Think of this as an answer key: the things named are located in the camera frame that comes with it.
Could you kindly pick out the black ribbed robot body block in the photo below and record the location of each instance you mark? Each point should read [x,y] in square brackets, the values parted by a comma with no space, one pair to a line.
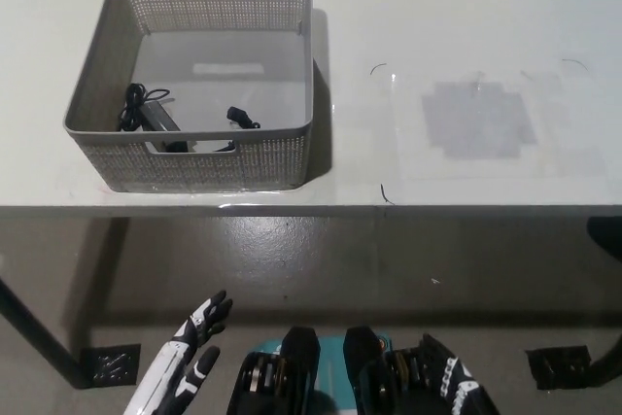
[301,356]
[364,356]

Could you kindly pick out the grey tape patch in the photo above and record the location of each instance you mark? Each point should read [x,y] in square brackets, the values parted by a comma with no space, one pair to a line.
[478,123]

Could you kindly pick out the clear plastic sheet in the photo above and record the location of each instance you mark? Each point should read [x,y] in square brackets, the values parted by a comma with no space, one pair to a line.
[568,143]

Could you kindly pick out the white sticker inside basket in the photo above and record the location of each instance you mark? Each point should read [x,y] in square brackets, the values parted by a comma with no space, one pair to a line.
[228,69]

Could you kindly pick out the dark rounded object under table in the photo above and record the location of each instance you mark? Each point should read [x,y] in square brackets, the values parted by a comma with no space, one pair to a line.
[607,237]

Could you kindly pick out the black table leg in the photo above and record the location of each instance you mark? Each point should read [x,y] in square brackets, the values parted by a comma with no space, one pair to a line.
[44,332]
[610,359]

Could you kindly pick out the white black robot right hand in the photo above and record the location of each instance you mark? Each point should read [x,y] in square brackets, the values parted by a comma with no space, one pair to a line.
[457,386]

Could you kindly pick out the black floor tape patch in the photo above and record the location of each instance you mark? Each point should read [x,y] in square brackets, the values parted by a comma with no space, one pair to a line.
[116,365]
[559,369]

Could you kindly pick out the grey perforated plastic basket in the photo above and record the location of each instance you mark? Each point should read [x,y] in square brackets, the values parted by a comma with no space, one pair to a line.
[272,162]

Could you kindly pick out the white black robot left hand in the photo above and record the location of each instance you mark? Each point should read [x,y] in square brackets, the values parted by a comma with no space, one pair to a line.
[170,376]

